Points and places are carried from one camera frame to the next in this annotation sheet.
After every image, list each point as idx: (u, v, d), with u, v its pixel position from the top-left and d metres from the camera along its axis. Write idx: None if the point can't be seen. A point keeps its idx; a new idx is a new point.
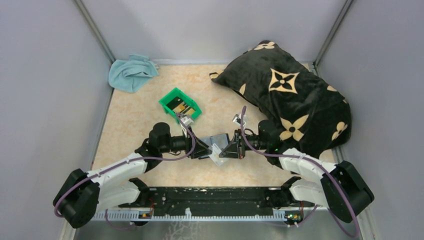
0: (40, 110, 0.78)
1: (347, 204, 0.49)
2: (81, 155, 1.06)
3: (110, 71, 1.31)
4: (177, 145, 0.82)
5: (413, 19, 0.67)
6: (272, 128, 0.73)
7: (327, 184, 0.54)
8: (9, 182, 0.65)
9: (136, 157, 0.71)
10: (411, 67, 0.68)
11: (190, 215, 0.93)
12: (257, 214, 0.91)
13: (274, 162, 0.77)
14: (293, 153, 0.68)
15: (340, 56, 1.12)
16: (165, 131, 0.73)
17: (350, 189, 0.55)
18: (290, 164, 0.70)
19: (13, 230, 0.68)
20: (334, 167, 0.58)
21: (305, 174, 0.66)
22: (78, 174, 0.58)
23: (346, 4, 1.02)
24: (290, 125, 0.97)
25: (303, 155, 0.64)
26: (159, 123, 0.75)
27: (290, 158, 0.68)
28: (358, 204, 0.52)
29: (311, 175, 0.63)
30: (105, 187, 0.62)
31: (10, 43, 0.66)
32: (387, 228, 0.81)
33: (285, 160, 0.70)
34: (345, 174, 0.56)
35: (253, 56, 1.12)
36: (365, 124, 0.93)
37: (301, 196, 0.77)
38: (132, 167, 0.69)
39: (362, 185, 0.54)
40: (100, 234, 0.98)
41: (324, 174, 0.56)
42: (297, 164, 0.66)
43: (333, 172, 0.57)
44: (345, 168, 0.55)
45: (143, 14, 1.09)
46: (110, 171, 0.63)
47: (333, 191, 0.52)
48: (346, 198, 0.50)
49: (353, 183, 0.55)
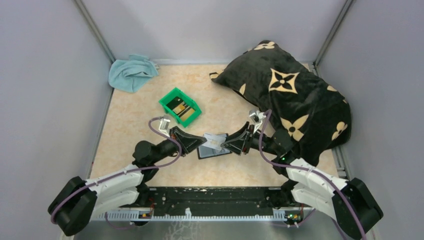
0: (40, 110, 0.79)
1: (359, 224, 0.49)
2: (81, 155, 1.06)
3: (110, 71, 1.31)
4: (166, 149, 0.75)
5: (413, 19, 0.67)
6: (289, 142, 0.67)
7: (338, 203, 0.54)
8: (10, 182, 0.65)
9: (133, 168, 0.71)
10: (411, 68, 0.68)
11: (190, 215, 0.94)
12: (257, 214, 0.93)
13: (281, 171, 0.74)
14: (300, 164, 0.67)
15: (340, 56, 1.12)
16: (147, 152, 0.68)
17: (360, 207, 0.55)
18: (297, 176, 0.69)
19: (14, 230, 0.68)
20: (345, 184, 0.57)
21: (313, 187, 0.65)
22: (76, 182, 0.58)
23: (346, 4, 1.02)
24: (290, 125, 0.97)
25: (311, 169, 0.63)
26: (140, 142, 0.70)
27: (297, 170, 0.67)
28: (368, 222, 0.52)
29: (319, 190, 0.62)
30: (101, 196, 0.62)
31: (10, 44, 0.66)
32: (387, 228, 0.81)
33: (293, 171, 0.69)
34: (356, 191, 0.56)
35: (253, 56, 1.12)
36: (365, 124, 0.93)
37: (302, 200, 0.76)
38: (130, 177, 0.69)
39: (372, 203, 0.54)
40: (100, 234, 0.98)
41: (335, 191, 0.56)
42: (306, 177, 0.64)
43: (344, 189, 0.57)
44: (356, 185, 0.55)
45: (143, 14, 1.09)
46: (108, 181, 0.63)
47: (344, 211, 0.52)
48: (357, 218, 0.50)
49: (363, 201, 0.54)
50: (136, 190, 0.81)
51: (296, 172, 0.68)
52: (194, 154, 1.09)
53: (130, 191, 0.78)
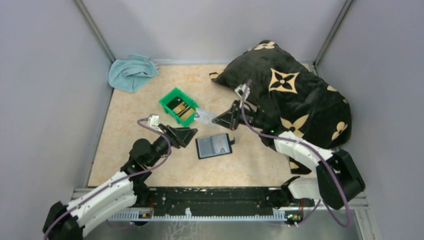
0: (40, 110, 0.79)
1: (340, 192, 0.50)
2: (81, 155, 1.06)
3: (110, 71, 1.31)
4: (162, 146, 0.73)
5: (413, 19, 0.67)
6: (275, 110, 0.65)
7: (322, 172, 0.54)
8: (9, 182, 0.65)
9: (119, 178, 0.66)
10: (411, 67, 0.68)
11: (190, 215, 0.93)
12: (257, 214, 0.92)
13: (268, 143, 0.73)
14: (289, 136, 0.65)
15: (340, 56, 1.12)
16: (145, 148, 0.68)
17: (343, 178, 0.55)
18: (284, 147, 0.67)
19: (14, 230, 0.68)
20: (331, 155, 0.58)
21: (300, 158, 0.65)
22: (57, 208, 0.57)
23: (346, 4, 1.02)
24: (290, 125, 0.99)
25: (300, 140, 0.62)
26: (138, 140, 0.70)
27: (285, 141, 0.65)
28: (351, 192, 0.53)
29: (305, 161, 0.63)
30: (89, 215, 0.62)
31: (9, 44, 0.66)
32: (386, 228, 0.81)
33: (280, 143, 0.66)
34: (341, 163, 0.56)
35: (253, 56, 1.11)
36: (365, 124, 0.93)
37: (301, 194, 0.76)
38: (116, 189, 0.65)
39: (356, 174, 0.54)
40: (100, 233, 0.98)
41: (320, 162, 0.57)
42: (293, 148, 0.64)
43: (329, 159, 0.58)
44: (342, 156, 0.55)
45: (143, 15, 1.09)
46: (91, 200, 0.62)
47: (328, 180, 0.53)
48: (339, 187, 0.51)
49: (348, 172, 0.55)
50: (133, 192, 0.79)
51: (283, 144, 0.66)
52: (194, 154, 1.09)
53: (126, 196, 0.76)
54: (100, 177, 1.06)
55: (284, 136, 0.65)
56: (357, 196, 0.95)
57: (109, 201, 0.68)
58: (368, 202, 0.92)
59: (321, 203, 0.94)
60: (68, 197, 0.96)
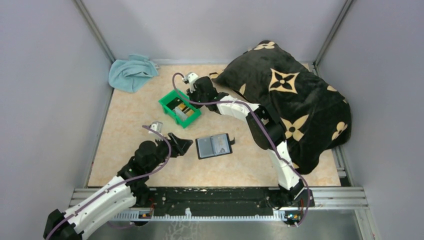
0: (40, 110, 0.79)
1: (265, 134, 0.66)
2: (81, 154, 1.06)
3: (110, 71, 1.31)
4: (162, 151, 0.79)
5: (413, 18, 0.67)
6: (207, 80, 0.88)
7: (250, 121, 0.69)
8: (8, 180, 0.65)
9: (116, 183, 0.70)
10: (411, 67, 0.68)
11: (190, 215, 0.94)
12: (257, 214, 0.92)
13: (213, 109, 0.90)
14: (228, 99, 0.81)
15: (340, 56, 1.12)
16: (151, 150, 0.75)
17: (270, 124, 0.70)
18: (225, 110, 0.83)
19: (15, 228, 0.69)
20: (258, 107, 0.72)
21: (238, 116, 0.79)
22: (54, 217, 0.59)
23: (346, 4, 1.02)
24: (290, 125, 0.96)
25: (235, 100, 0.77)
26: (145, 142, 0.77)
27: (225, 103, 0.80)
28: (275, 133, 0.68)
29: (240, 115, 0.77)
30: (85, 222, 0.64)
31: (10, 44, 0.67)
32: (387, 227, 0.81)
33: (221, 106, 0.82)
34: (267, 112, 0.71)
35: (253, 56, 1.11)
36: (365, 124, 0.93)
37: (288, 180, 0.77)
38: (113, 194, 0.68)
39: (278, 119, 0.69)
40: (100, 233, 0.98)
41: (249, 113, 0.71)
42: (230, 108, 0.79)
43: (257, 110, 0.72)
44: (265, 106, 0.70)
45: (142, 14, 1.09)
46: (87, 207, 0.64)
47: (256, 127, 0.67)
48: (263, 130, 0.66)
49: (271, 118, 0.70)
50: (132, 194, 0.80)
51: (223, 106, 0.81)
52: (194, 154, 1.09)
53: (125, 198, 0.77)
54: (100, 177, 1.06)
55: (223, 100, 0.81)
56: (358, 196, 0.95)
57: (106, 207, 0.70)
58: (368, 202, 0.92)
59: (321, 203, 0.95)
60: (68, 197, 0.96)
